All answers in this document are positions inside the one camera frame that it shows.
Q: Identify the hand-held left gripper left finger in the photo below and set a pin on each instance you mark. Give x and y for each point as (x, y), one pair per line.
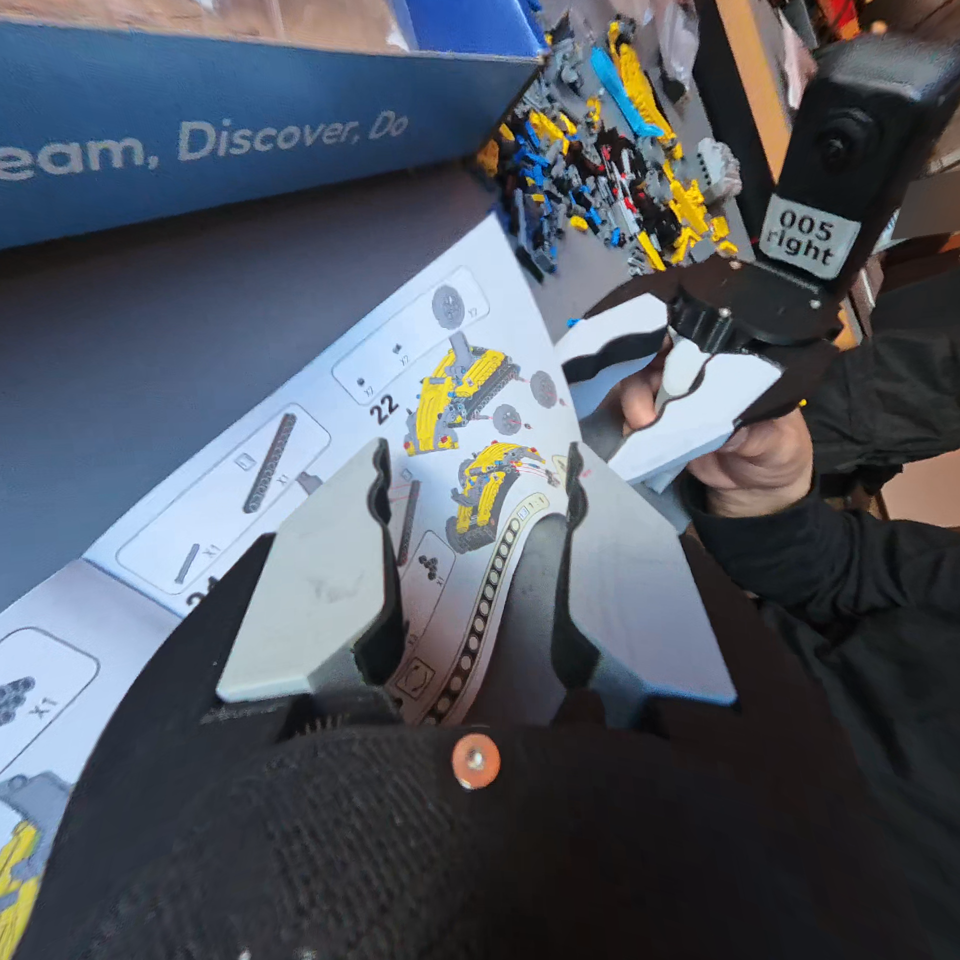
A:
(315, 600)

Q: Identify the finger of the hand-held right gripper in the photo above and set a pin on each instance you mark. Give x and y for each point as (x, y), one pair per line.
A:
(713, 413)
(608, 353)

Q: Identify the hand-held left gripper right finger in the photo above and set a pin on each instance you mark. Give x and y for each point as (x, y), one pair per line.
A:
(645, 615)

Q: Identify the instruction booklet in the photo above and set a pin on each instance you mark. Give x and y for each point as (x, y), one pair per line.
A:
(435, 323)

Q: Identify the person's right forearm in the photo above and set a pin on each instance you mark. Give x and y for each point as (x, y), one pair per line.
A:
(885, 525)

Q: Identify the grey desk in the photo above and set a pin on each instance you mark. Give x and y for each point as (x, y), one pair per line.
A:
(135, 360)

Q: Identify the person's right hand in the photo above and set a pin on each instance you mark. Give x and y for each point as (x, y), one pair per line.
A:
(750, 473)

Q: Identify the pile of loose brick parts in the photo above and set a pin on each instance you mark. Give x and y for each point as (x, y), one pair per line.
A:
(615, 150)

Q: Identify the blue cardboard box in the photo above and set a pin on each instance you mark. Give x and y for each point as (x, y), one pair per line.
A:
(225, 135)

